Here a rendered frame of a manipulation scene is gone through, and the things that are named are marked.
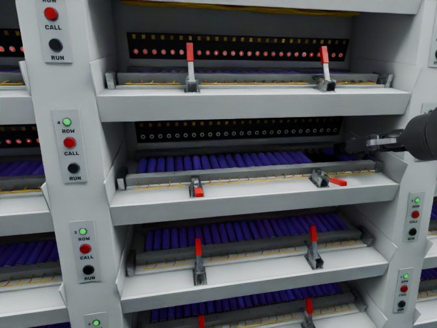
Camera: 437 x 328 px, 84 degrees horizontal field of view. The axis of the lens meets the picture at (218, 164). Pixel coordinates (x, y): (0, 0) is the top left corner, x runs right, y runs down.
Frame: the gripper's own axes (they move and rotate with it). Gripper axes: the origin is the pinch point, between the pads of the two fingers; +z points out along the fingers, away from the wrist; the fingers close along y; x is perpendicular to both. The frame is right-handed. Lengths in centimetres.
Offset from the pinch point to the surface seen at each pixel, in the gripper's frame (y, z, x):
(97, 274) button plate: 55, 0, 21
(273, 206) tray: 20.4, -1.9, 11.3
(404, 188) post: -9.9, -3.7, 9.8
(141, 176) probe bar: 46.6, 1.1, 3.3
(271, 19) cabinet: 13.8, 6.9, -34.0
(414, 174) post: -11.9, -4.5, 6.7
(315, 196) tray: 11.4, -2.9, 9.8
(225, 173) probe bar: 29.4, 0.4, 3.9
